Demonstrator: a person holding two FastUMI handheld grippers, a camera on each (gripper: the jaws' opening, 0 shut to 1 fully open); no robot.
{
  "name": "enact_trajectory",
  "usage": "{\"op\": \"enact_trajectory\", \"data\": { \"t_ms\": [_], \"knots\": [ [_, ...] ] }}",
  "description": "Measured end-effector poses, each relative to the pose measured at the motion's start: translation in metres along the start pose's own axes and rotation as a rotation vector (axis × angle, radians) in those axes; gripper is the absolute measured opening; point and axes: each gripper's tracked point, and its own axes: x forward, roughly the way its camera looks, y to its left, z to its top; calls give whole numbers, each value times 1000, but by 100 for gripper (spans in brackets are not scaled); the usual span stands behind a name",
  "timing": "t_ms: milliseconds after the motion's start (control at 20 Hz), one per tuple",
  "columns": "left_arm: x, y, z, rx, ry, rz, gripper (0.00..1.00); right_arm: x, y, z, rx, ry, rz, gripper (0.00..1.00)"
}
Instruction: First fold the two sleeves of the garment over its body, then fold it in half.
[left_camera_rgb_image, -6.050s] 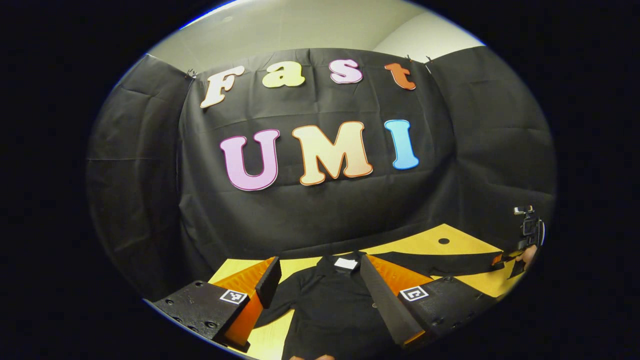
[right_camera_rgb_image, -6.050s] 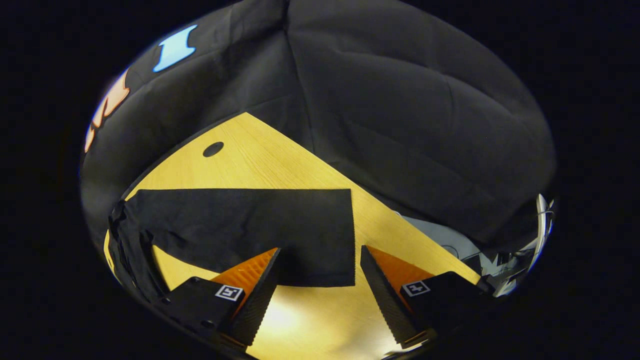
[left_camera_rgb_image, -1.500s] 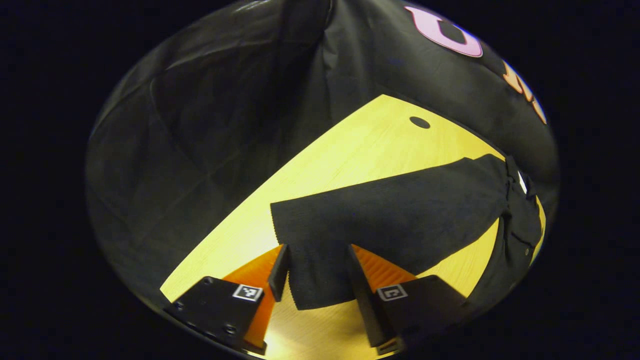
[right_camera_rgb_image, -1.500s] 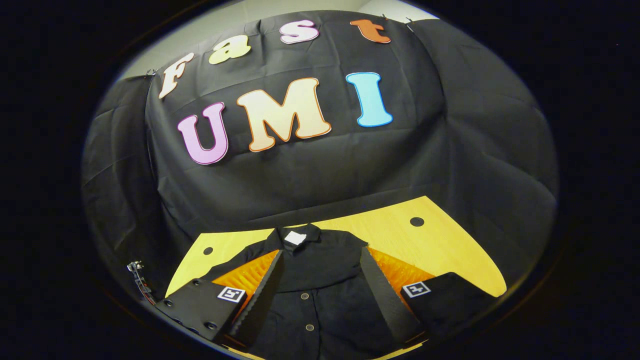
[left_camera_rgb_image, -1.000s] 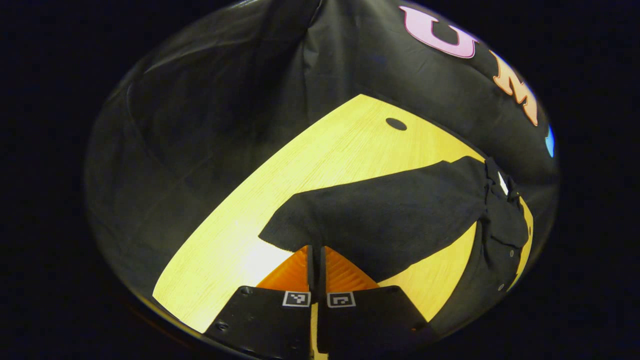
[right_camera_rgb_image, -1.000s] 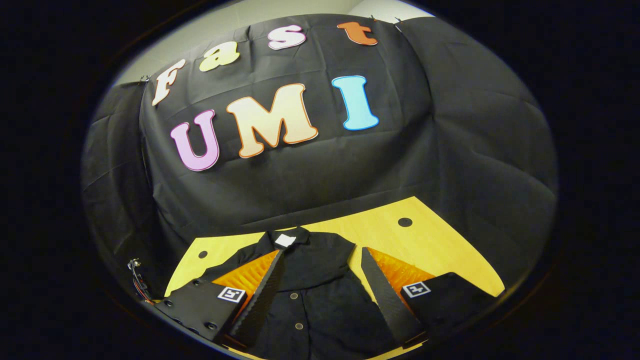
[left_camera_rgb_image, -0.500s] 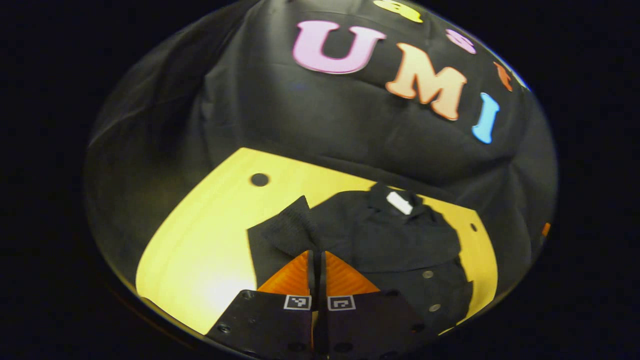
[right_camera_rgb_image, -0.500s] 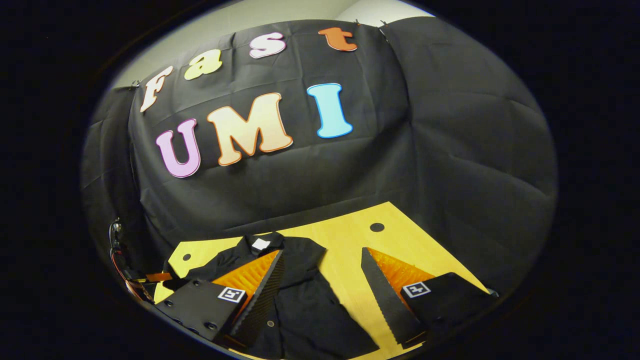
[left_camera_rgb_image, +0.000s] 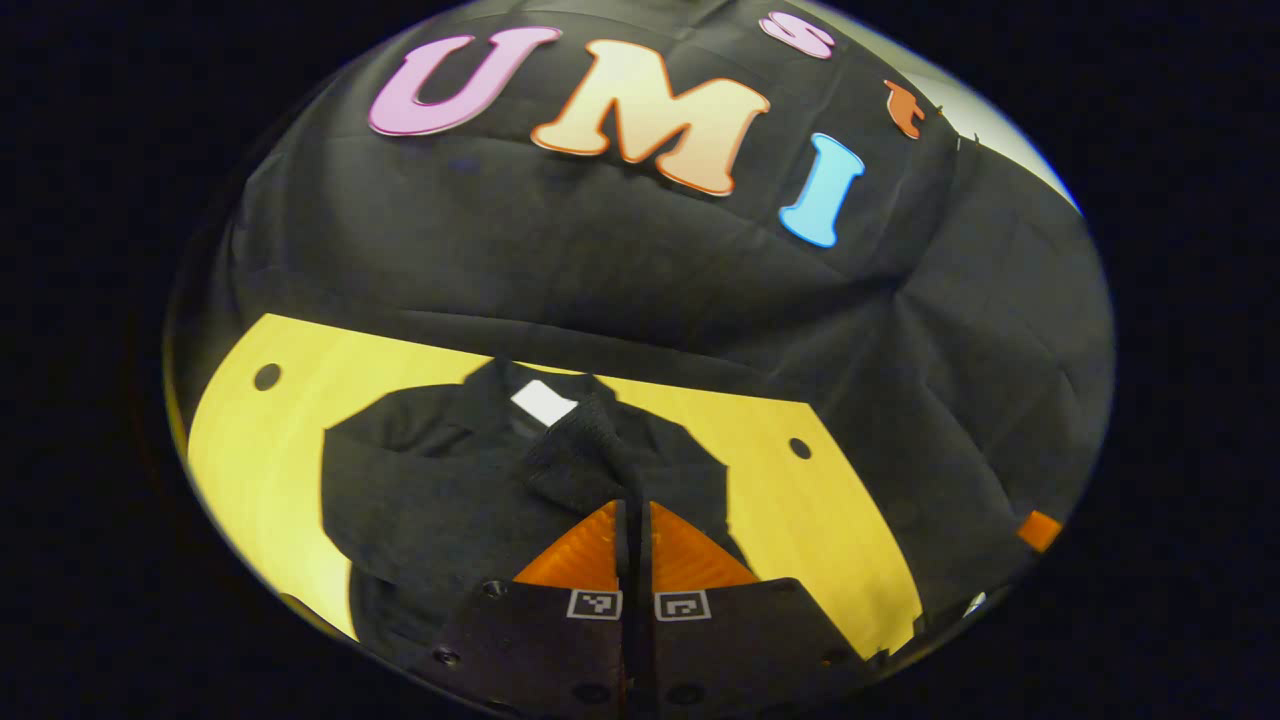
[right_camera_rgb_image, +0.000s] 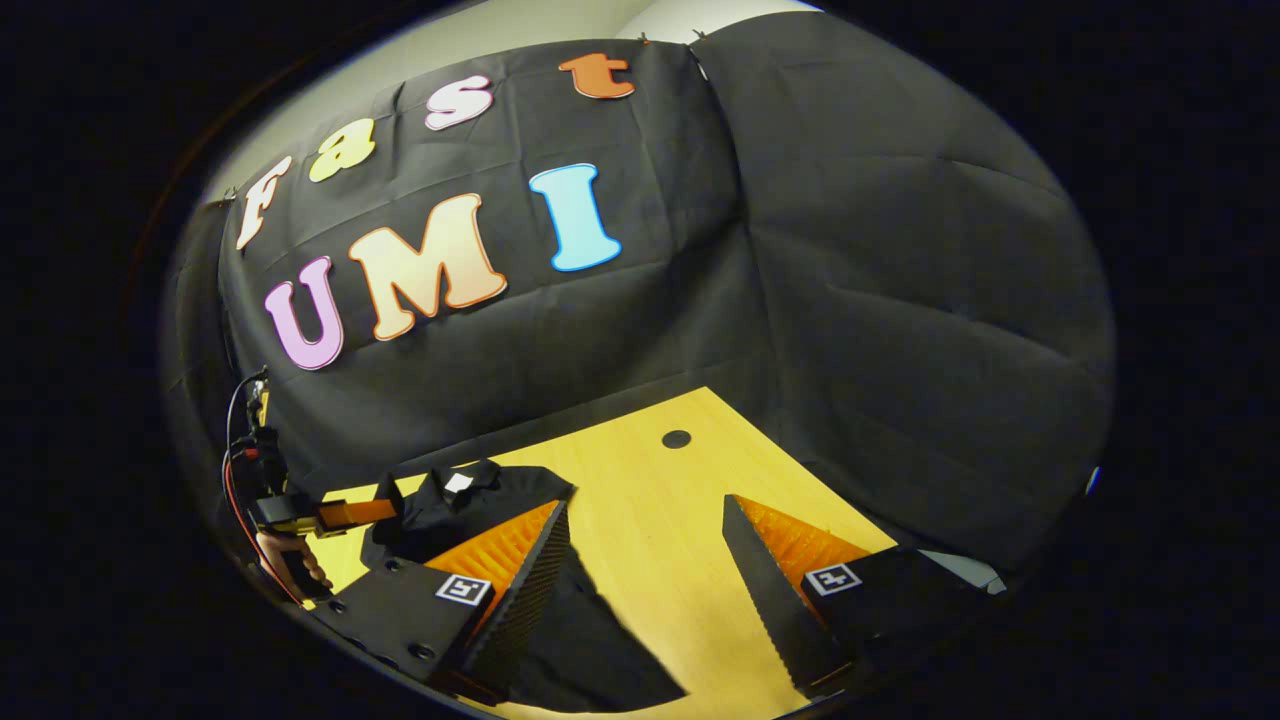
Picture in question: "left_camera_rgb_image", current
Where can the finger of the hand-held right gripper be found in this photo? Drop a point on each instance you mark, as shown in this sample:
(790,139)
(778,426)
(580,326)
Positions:
(1040,530)

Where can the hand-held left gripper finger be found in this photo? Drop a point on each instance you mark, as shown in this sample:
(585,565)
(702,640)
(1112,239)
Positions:
(625,560)
(645,560)

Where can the black long-sleeved garment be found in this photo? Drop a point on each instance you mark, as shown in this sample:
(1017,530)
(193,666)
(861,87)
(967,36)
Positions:
(430,500)

